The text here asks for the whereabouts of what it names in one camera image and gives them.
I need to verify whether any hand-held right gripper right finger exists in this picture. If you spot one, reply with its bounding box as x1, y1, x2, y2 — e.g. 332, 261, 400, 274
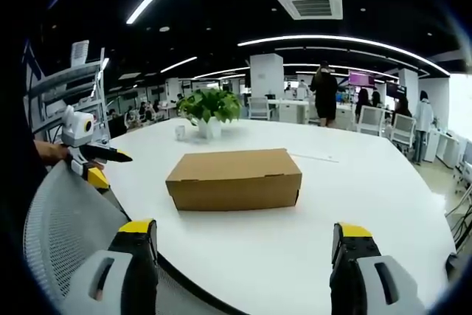
329, 221, 427, 315

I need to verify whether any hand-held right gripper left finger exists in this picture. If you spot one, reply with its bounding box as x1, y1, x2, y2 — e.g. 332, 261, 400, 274
62, 218, 159, 315

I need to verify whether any brown cardboard shoe box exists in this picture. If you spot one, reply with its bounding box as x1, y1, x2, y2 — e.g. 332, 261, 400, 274
165, 148, 303, 212

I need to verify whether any person's left hand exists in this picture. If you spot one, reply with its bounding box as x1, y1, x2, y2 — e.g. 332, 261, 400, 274
33, 139, 70, 165

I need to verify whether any grey mesh office chair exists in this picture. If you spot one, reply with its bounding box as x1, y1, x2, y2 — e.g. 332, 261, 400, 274
22, 159, 222, 315

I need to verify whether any green potted plant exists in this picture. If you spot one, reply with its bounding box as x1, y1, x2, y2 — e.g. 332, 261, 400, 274
177, 88, 243, 139

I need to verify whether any white mesh office chair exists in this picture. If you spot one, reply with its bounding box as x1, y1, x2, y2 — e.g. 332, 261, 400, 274
247, 96, 271, 121
355, 105, 386, 136
389, 114, 417, 153

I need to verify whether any purple display screen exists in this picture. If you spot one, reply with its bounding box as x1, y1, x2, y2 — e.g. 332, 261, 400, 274
348, 70, 375, 87

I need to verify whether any ceiling air conditioner vent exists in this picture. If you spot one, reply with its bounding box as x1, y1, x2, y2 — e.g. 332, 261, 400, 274
276, 0, 344, 21

